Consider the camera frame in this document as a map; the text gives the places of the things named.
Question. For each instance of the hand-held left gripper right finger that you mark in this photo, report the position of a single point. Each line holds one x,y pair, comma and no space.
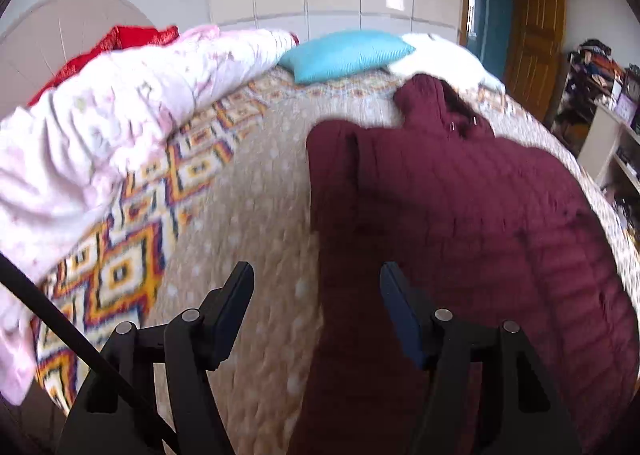
400,317

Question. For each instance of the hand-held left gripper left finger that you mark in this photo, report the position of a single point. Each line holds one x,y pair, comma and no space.
234,307

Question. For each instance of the maroon quilted jacket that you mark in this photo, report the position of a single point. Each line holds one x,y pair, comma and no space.
450,215

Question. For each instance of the bed with patterned bedspread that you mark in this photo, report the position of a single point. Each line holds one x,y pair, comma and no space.
260,175

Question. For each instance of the pink floral comforter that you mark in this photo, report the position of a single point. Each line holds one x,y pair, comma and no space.
100,115

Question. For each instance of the white plush pillow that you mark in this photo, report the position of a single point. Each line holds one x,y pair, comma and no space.
440,57

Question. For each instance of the white media cabinet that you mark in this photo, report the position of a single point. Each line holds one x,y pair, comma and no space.
600,140

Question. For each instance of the teal pillow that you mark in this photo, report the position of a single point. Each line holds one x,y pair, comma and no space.
345,55

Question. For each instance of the red cloth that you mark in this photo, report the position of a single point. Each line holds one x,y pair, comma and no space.
125,37

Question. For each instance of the brown wooden door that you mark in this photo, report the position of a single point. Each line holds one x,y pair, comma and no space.
537,35

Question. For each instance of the cluttered storage shelf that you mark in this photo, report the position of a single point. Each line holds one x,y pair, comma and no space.
590,65

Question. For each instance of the teal glass door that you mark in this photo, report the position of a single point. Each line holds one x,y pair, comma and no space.
492,10

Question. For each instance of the pale pink headboard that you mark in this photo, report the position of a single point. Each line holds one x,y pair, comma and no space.
60,30

